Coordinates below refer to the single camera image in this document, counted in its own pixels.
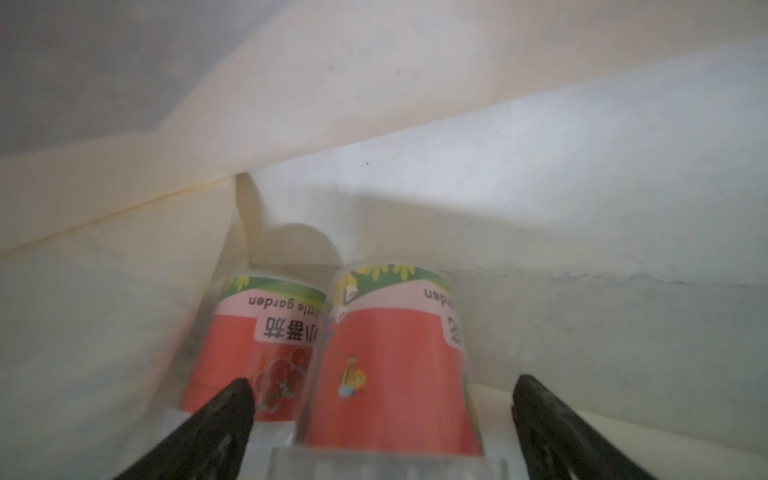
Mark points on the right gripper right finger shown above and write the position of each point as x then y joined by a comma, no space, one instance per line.
557,443

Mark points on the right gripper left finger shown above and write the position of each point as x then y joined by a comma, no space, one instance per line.
210,444

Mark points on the red jar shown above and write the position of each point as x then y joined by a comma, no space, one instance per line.
263,329
388,393

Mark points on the cream canvas tote bag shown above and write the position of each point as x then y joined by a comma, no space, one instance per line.
591,177

